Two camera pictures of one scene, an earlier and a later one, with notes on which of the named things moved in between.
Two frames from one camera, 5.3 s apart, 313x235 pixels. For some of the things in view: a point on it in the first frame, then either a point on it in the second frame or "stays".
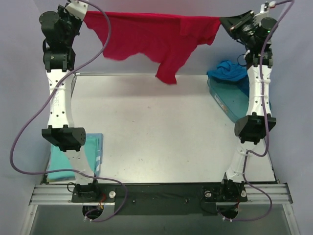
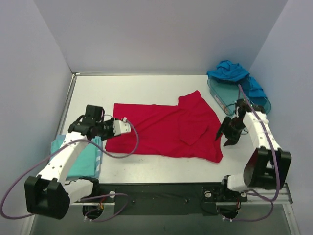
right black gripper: (237, 23) to (230, 129)
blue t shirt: (228, 71) stays
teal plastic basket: (232, 97) stays
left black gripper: (74, 18) to (106, 129)
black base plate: (165, 199) stays
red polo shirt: (168, 39) to (188, 129)
